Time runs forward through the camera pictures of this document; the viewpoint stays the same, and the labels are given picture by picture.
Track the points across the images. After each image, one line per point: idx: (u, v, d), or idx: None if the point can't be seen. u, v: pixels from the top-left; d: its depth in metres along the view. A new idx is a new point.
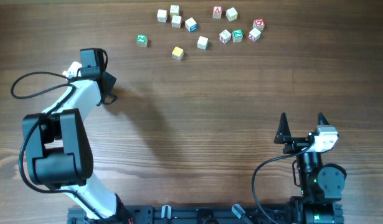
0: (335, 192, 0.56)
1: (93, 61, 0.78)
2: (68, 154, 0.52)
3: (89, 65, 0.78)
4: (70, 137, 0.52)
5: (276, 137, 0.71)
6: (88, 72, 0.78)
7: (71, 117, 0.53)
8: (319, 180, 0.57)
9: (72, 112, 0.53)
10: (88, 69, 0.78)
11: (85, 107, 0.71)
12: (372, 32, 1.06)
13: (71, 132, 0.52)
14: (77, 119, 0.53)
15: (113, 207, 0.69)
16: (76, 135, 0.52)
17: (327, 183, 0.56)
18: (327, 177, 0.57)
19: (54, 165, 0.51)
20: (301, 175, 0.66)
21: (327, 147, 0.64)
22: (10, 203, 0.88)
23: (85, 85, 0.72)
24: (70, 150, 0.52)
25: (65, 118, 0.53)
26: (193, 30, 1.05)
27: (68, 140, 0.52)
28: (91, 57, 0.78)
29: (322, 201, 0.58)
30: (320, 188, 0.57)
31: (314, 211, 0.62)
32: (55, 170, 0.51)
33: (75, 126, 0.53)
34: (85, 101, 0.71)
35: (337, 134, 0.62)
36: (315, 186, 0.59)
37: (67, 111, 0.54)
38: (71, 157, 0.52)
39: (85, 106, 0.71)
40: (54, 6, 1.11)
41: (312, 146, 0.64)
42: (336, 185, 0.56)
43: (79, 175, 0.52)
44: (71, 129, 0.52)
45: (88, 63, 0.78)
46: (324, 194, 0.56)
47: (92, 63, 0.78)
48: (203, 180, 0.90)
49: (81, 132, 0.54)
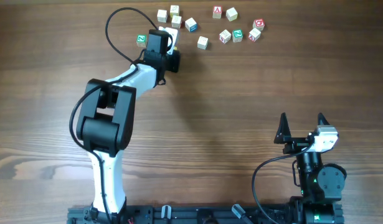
0: (335, 191, 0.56)
1: (157, 47, 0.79)
2: (114, 124, 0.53)
3: (153, 50, 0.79)
4: (122, 111, 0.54)
5: (275, 137, 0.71)
6: (151, 57, 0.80)
7: (129, 93, 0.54)
8: (319, 180, 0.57)
9: (131, 91, 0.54)
10: (152, 53, 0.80)
11: (141, 90, 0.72)
12: (372, 32, 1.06)
13: (124, 106, 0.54)
14: (133, 98, 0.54)
15: (121, 202, 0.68)
16: (127, 111, 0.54)
17: (327, 183, 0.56)
18: (327, 177, 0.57)
19: (99, 130, 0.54)
20: (301, 175, 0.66)
21: (326, 147, 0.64)
22: (10, 203, 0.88)
23: (146, 69, 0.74)
24: (118, 121, 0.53)
25: (124, 94, 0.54)
26: (193, 30, 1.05)
27: (118, 112, 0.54)
28: (157, 42, 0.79)
29: (322, 201, 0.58)
30: (320, 188, 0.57)
31: (314, 211, 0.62)
32: (101, 134, 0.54)
33: (129, 104, 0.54)
34: (142, 84, 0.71)
35: (337, 134, 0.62)
36: (314, 187, 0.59)
37: (126, 88, 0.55)
38: (115, 127, 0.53)
39: (141, 88, 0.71)
40: (54, 6, 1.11)
41: (312, 146, 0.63)
42: (337, 185, 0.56)
43: (118, 145, 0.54)
44: (124, 104, 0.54)
45: (152, 47, 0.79)
46: (324, 194, 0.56)
47: (156, 48, 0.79)
48: (203, 180, 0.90)
49: (132, 111, 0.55)
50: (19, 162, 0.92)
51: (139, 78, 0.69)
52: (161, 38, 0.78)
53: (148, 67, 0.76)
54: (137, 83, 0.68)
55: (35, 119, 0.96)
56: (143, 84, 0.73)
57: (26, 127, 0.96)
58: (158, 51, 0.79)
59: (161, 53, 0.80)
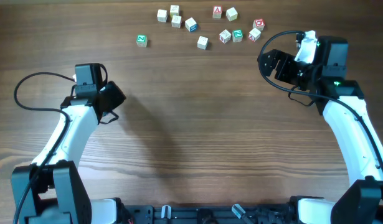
0: (337, 45, 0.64)
1: (89, 79, 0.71)
2: (64, 211, 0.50)
3: (85, 83, 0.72)
4: (64, 191, 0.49)
5: (278, 76, 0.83)
6: (83, 92, 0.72)
7: (66, 172, 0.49)
8: (321, 38, 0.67)
9: (66, 167, 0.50)
10: (84, 87, 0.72)
11: (80, 142, 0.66)
12: (372, 32, 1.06)
13: (63, 188, 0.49)
14: (72, 172, 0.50)
15: (114, 214, 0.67)
16: (68, 176, 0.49)
17: (329, 38, 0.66)
18: (329, 37, 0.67)
19: (64, 202, 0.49)
20: (306, 74, 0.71)
21: (306, 46, 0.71)
22: (10, 203, 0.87)
23: (79, 113, 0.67)
24: (69, 207, 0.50)
25: (59, 173, 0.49)
26: (193, 29, 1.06)
27: (62, 185, 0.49)
28: (86, 73, 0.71)
29: (327, 71, 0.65)
30: (324, 45, 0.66)
31: (333, 81, 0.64)
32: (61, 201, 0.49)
33: (69, 180, 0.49)
34: (83, 131, 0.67)
35: (314, 33, 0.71)
36: (320, 61, 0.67)
37: (61, 166, 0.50)
38: (67, 215, 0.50)
39: (83, 136, 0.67)
40: (54, 6, 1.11)
41: (302, 43, 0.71)
42: (340, 55, 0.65)
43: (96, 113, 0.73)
44: (65, 185, 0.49)
45: (83, 80, 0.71)
46: (329, 45, 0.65)
47: (88, 81, 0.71)
48: (203, 180, 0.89)
49: (76, 183, 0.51)
50: (19, 162, 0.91)
51: (73, 132, 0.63)
52: (90, 69, 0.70)
53: (84, 110, 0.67)
54: (88, 115, 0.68)
55: (35, 119, 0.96)
56: (87, 124, 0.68)
57: (26, 127, 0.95)
58: (91, 83, 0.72)
59: (94, 84, 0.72)
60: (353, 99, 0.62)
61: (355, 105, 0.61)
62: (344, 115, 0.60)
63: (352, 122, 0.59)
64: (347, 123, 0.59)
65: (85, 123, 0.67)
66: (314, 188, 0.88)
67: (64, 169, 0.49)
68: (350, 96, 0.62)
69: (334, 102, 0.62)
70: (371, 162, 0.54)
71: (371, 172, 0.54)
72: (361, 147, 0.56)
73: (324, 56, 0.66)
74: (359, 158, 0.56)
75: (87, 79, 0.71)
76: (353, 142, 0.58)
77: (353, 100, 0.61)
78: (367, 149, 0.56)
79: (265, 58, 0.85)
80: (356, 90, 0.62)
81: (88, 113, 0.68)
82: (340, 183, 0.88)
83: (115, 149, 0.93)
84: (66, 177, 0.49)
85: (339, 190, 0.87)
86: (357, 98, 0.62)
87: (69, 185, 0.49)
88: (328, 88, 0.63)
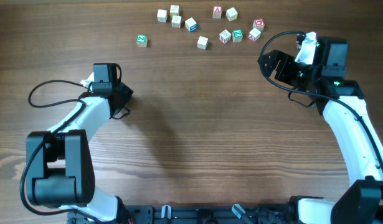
0: (337, 45, 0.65)
1: (106, 78, 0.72)
2: (70, 176, 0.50)
3: (101, 80, 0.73)
4: (73, 155, 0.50)
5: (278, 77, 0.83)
6: (99, 89, 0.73)
7: (76, 138, 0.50)
8: (321, 39, 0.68)
9: (78, 134, 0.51)
10: (101, 84, 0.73)
11: (91, 128, 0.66)
12: (371, 32, 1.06)
13: (73, 152, 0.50)
14: (83, 139, 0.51)
15: (114, 211, 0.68)
16: (78, 140, 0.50)
17: (329, 39, 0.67)
18: (329, 38, 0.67)
19: (71, 166, 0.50)
20: (306, 74, 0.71)
21: (306, 47, 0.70)
22: (10, 203, 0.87)
23: (94, 102, 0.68)
24: (75, 172, 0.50)
25: (70, 139, 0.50)
26: (193, 29, 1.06)
27: (73, 149, 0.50)
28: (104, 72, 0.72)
29: (327, 71, 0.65)
30: (323, 45, 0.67)
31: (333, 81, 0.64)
32: (68, 164, 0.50)
33: (79, 145, 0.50)
34: (95, 119, 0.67)
35: (315, 33, 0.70)
36: (320, 62, 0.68)
37: (73, 132, 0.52)
38: (72, 180, 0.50)
39: (94, 124, 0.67)
40: (54, 6, 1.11)
41: (303, 44, 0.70)
42: (340, 55, 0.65)
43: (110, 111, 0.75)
44: (75, 149, 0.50)
45: (99, 78, 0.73)
46: (329, 45, 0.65)
47: (104, 79, 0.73)
48: (203, 180, 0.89)
49: (85, 152, 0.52)
50: (20, 162, 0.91)
51: (88, 114, 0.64)
52: (108, 68, 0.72)
53: (98, 101, 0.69)
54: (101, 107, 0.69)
55: (35, 119, 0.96)
56: (99, 115, 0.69)
57: (26, 127, 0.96)
58: (108, 81, 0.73)
59: (111, 83, 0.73)
60: (353, 99, 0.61)
61: (355, 105, 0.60)
62: (344, 115, 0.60)
63: (352, 122, 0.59)
64: (347, 123, 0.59)
65: (98, 112, 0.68)
66: (314, 188, 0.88)
67: (75, 136, 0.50)
68: (350, 96, 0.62)
69: (334, 102, 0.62)
70: (371, 162, 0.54)
71: (371, 172, 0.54)
72: (361, 147, 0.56)
73: (324, 57, 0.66)
74: (359, 158, 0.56)
75: (104, 78, 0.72)
76: (353, 142, 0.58)
77: (353, 101, 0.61)
78: (367, 149, 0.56)
79: (266, 59, 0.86)
80: (356, 90, 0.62)
81: (102, 104, 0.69)
82: (340, 183, 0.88)
83: (115, 149, 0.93)
84: (77, 143, 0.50)
85: (339, 190, 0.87)
86: (357, 98, 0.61)
87: (78, 150, 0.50)
88: (327, 88, 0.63)
